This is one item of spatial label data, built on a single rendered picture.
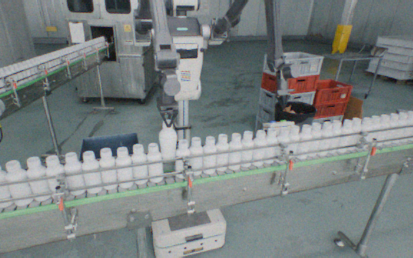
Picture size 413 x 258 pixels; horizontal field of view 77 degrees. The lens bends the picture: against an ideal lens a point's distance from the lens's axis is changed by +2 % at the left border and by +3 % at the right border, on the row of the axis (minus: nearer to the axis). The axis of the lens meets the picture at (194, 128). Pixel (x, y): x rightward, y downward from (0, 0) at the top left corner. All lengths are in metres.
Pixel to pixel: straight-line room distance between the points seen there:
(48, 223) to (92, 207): 0.16
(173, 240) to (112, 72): 3.46
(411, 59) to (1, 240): 7.90
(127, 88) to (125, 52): 0.62
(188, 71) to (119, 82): 3.31
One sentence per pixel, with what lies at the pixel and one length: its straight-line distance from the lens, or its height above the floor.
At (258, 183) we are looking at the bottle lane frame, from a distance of 1.24.
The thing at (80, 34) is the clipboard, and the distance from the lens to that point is 4.82.
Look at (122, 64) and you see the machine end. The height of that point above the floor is 0.72.
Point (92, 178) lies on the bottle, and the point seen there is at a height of 1.07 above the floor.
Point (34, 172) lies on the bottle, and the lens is 1.06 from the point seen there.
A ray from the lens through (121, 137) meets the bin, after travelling 1.62.
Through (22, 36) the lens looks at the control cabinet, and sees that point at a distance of 7.78.
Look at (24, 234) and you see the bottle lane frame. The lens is 1.19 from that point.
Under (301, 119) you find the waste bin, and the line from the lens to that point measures 2.98.
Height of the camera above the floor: 1.66
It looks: 26 degrees down
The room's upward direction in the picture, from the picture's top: 1 degrees clockwise
